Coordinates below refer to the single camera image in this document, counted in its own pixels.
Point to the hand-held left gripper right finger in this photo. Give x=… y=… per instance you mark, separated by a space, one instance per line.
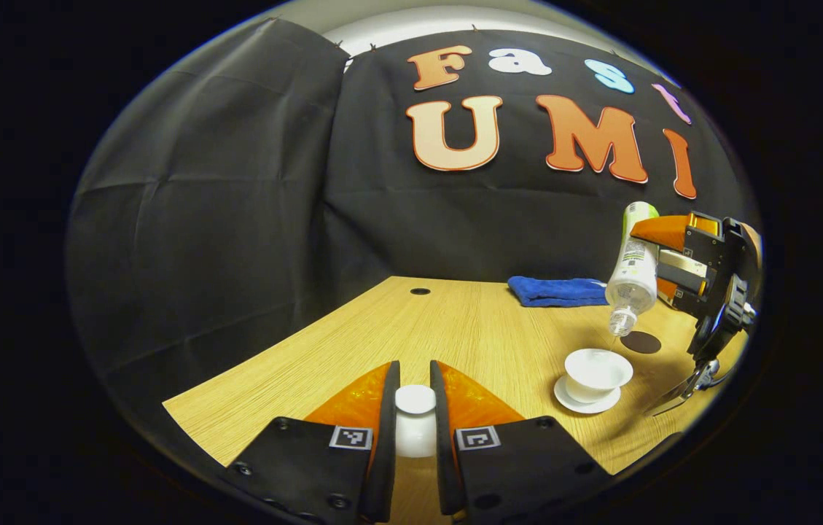
x=444 y=467

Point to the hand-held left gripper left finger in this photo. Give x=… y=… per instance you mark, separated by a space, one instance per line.
x=388 y=467

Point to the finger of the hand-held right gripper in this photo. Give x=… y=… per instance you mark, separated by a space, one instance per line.
x=681 y=277
x=673 y=232

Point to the white label water bottle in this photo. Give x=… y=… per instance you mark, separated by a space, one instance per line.
x=633 y=277

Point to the white teacup lid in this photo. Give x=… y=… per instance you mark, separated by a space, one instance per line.
x=415 y=423

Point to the dark round coaster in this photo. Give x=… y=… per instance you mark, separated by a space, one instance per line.
x=641 y=343

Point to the white teacup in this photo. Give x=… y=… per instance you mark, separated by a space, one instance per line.
x=593 y=379

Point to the blue folded cloth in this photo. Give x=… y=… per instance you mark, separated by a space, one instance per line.
x=550 y=292

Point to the white saucer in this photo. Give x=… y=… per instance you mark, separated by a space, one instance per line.
x=586 y=407

